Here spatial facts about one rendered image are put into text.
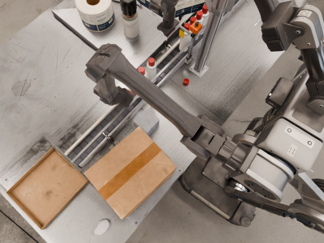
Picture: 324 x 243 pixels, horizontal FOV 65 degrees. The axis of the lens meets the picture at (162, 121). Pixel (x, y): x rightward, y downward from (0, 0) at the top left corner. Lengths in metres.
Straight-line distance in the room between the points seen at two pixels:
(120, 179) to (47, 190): 0.49
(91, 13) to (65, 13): 0.28
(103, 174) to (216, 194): 1.10
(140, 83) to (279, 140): 0.40
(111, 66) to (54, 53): 1.05
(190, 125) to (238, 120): 1.70
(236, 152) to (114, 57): 0.41
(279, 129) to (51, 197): 1.11
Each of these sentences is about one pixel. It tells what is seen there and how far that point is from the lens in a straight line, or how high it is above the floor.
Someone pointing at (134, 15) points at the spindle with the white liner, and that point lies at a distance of 1.46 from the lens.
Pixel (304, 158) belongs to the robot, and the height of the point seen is 1.53.
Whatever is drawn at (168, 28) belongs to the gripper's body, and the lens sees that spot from 1.35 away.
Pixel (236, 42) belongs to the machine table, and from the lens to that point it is 1.73.
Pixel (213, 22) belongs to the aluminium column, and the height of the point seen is 1.26.
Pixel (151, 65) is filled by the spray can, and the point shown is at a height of 1.06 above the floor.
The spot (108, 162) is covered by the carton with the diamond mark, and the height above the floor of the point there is 1.12.
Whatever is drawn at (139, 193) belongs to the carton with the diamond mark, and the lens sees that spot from 1.06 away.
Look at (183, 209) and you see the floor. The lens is 2.19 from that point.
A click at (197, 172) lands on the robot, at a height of 0.24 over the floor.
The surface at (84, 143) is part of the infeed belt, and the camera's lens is 1.38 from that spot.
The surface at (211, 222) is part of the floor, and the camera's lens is 2.23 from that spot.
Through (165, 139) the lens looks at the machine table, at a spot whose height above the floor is 0.83.
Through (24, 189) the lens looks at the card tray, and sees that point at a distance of 1.49.
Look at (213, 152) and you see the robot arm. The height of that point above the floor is 1.47.
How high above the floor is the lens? 2.17
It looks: 72 degrees down
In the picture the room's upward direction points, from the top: 5 degrees clockwise
